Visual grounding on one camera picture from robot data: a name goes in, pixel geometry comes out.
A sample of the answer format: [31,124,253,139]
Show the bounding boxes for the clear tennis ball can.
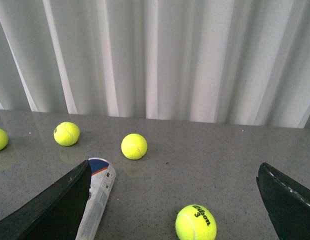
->
[75,157,116,240]

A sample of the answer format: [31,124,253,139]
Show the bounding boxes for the far left yellow tennis ball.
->
[0,128,9,151]

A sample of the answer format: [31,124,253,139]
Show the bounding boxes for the middle yellow tennis ball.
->
[121,133,148,160]

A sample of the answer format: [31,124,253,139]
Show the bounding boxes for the tennis ball with Wilson logo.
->
[175,204,217,240]

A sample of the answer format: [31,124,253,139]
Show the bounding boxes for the white pleated curtain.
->
[0,0,310,129]

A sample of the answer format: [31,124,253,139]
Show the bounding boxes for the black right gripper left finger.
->
[0,160,92,240]

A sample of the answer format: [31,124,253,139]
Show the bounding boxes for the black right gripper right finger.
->
[256,162,310,240]

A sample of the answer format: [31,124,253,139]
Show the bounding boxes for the yellow tennis ball with mark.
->
[53,121,80,147]

